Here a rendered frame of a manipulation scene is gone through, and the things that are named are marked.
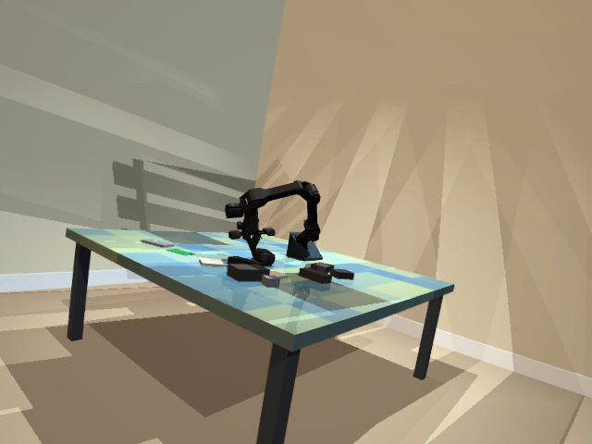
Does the flat green rectangular block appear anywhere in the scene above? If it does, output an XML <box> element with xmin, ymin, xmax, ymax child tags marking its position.
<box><xmin>166</xmin><ymin>249</ymin><xmax>196</xmax><ymax>256</ymax></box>

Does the white flat square tile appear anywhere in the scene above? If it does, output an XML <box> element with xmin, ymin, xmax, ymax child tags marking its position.
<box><xmin>269</xmin><ymin>270</ymin><xmax>289</xmax><ymax>279</ymax></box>

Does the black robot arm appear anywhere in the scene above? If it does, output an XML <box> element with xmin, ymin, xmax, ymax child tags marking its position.
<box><xmin>225</xmin><ymin>180</ymin><xmax>321</xmax><ymax>247</ymax></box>

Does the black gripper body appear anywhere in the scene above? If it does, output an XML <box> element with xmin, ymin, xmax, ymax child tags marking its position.
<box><xmin>228</xmin><ymin>216</ymin><xmax>276</xmax><ymax>240</ymax></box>

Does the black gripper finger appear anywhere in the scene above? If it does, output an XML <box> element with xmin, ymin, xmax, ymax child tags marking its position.
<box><xmin>252</xmin><ymin>236</ymin><xmax>262</xmax><ymax>253</ymax></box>
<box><xmin>242</xmin><ymin>237</ymin><xmax>253</xmax><ymax>253</ymax></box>

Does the cream flat square block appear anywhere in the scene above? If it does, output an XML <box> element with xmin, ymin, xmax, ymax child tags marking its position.
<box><xmin>200</xmin><ymin>258</ymin><xmax>223</xmax><ymax>267</ymax></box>

